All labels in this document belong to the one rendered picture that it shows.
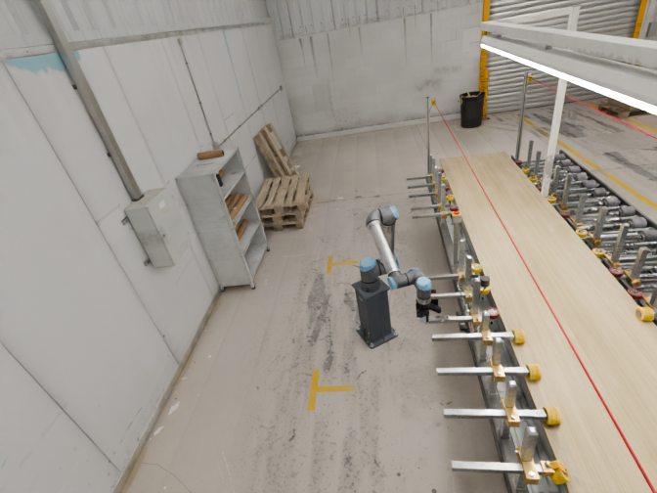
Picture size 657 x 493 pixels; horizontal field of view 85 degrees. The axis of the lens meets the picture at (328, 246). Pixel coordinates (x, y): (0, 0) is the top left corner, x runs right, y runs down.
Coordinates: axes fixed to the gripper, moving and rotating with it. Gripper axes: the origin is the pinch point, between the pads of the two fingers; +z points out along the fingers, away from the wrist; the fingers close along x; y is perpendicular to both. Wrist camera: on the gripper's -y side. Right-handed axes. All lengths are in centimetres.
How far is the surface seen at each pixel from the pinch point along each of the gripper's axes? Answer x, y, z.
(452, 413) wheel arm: 76, -5, -14
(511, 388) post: 72, -31, -30
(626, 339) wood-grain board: 25, -106, -10
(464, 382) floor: -12, -31, 82
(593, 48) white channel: 21, -58, -162
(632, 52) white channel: 45, -59, -163
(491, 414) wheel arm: 76, -23, -14
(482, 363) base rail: 24.6, -31.6, 11.8
